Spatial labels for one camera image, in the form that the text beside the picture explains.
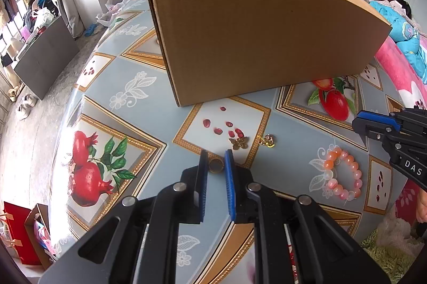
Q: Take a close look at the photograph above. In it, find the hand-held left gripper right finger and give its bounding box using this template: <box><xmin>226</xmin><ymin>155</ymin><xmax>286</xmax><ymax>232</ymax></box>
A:
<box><xmin>224</xmin><ymin>149</ymin><xmax>391</xmax><ymax>284</ymax></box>

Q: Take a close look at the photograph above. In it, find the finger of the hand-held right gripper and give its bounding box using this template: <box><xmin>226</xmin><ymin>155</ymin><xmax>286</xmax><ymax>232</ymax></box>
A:
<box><xmin>352</xmin><ymin>118</ymin><xmax>389</xmax><ymax>142</ymax></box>
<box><xmin>357</xmin><ymin>110</ymin><xmax>399</xmax><ymax>122</ymax></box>

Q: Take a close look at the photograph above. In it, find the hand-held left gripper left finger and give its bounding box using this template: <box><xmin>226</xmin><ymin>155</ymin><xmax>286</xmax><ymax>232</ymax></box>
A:
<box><xmin>38</xmin><ymin>150</ymin><xmax>209</xmax><ymax>284</ymax></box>

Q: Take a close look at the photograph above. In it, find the gold ring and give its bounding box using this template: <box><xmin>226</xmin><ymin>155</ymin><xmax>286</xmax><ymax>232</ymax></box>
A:
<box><xmin>208</xmin><ymin>159</ymin><xmax>225</xmax><ymax>174</ymax></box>

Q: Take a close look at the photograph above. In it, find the gold butterfly charm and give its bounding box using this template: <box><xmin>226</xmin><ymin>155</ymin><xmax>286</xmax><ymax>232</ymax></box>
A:
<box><xmin>228</xmin><ymin>136</ymin><xmax>249</xmax><ymax>150</ymax></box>

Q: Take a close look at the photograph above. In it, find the orange bead bracelet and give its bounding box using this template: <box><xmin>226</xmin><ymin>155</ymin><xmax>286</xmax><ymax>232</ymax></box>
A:
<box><xmin>323</xmin><ymin>146</ymin><xmax>363</xmax><ymax>201</ymax></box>

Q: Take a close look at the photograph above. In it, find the brown cardboard box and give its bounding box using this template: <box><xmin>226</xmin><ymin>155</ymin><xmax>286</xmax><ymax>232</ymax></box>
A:
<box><xmin>145</xmin><ymin>0</ymin><xmax>393</xmax><ymax>108</ymax></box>

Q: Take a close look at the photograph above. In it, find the person's right hand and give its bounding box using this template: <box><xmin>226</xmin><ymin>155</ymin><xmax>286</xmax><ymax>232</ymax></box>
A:
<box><xmin>415</xmin><ymin>189</ymin><xmax>427</xmax><ymax>221</ymax></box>

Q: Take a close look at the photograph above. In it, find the pink floral blanket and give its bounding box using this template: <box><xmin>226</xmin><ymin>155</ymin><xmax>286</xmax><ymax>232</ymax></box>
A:
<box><xmin>374</xmin><ymin>37</ymin><xmax>427</xmax><ymax>228</ymax></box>

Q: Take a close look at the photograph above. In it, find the blue clothing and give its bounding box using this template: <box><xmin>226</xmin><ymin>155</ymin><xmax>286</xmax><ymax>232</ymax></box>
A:
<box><xmin>369</xmin><ymin>0</ymin><xmax>427</xmax><ymax>84</ymax></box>

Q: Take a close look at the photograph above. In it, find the fruit printed tablecloth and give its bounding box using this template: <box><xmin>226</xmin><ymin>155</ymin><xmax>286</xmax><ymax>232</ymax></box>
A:
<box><xmin>50</xmin><ymin>0</ymin><xmax>414</xmax><ymax>284</ymax></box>

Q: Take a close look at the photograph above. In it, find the green fluffy garment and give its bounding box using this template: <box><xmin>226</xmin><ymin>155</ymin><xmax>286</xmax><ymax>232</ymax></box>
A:
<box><xmin>360</xmin><ymin>227</ymin><xmax>427</xmax><ymax>284</ymax></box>

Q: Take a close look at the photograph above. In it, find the black cloth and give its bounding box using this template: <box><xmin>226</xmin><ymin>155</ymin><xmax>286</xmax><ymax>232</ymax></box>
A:
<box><xmin>397</xmin><ymin>0</ymin><xmax>412</xmax><ymax>17</ymax></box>

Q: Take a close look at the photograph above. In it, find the small open cardboard box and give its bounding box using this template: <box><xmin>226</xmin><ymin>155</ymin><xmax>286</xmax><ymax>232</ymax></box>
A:
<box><xmin>24</xmin><ymin>203</ymin><xmax>56</xmax><ymax>268</ymax></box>

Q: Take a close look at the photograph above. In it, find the red gift bag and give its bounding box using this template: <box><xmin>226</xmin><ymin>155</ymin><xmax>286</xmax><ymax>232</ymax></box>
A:
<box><xmin>3</xmin><ymin>202</ymin><xmax>34</xmax><ymax>266</ymax></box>

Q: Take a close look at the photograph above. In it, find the grey cabinet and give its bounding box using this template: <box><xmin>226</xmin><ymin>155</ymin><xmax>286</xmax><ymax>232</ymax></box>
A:
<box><xmin>13</xmin><ymin>15</ymin><xmax>81</xmax><ymax>101</ymax></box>

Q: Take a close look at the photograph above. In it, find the white plastic bag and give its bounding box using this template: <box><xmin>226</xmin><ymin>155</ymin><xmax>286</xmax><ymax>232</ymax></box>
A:
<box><xmin>97</xmin><ymin>0</ymin><xmax>134</xmax><ymax>26</ymax></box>

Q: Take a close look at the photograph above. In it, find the beige slipper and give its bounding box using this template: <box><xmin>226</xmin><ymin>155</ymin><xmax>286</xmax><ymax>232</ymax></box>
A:
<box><xmin>8</xmin><ymin>85</ymin><xmax>24</xmax><ymax>102</ymax></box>

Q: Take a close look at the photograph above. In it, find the pile of clothes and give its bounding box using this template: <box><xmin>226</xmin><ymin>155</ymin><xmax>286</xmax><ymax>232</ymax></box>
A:
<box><xmin>20</xmin><ymin>0</ymin><xmax>59</xmax><ymax>37</ymax></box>

